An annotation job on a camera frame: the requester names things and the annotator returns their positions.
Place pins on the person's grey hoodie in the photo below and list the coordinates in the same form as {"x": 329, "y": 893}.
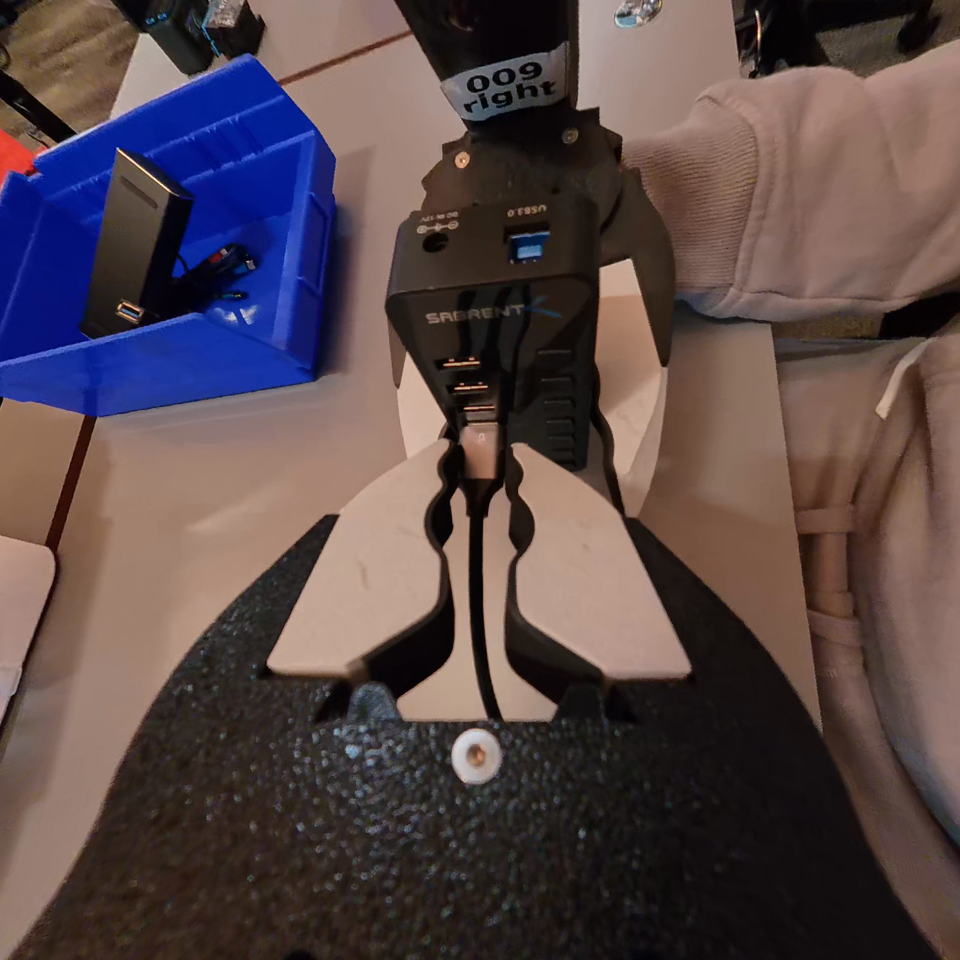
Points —
{"x": 899, "y": 600}

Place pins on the white desk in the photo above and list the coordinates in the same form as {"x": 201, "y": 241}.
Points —
{"x": 225, "y": 487}

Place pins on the black device box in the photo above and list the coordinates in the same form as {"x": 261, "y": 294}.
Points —
{"x": 194, "y": 30}

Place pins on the red plastic crate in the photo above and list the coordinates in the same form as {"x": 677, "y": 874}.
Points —
{"x": 14, "y": 153}

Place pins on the black USB hub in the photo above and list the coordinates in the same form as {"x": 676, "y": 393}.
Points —
{"x": 131, "y": 240}
{"x": 486, "y": 314}

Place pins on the blue plastic bin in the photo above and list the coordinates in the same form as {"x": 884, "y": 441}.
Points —
{"x": 246, "y": 150}

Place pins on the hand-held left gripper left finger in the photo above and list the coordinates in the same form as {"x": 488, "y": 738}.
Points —
{"x": 360, "y": 585}

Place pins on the person's right forearm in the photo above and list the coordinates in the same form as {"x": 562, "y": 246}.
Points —
{"x": 825, "y": 187}

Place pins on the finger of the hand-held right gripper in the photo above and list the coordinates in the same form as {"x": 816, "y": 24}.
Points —
{"x": 637, "y": 434}
{"x": 419, "y": 419}

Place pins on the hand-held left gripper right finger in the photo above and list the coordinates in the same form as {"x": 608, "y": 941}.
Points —
{"x": 592, "y": 592}

